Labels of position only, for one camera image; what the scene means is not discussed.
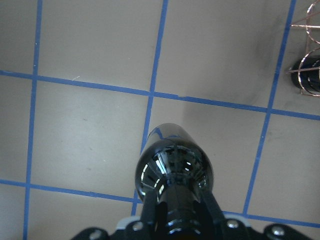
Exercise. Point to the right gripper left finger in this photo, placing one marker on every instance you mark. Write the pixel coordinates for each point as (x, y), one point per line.
(154, 213)

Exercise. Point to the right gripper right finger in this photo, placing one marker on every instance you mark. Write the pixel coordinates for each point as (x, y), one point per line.
(208, 212)

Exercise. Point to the dark wine bottle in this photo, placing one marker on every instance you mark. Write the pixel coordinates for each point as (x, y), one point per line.
(173, 166)

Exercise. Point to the far wine bottle in basket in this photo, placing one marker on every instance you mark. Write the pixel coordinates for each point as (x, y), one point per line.
(310, 79)

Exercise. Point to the copper wire wine basket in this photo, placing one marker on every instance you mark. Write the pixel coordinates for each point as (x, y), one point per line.
(310, 24)

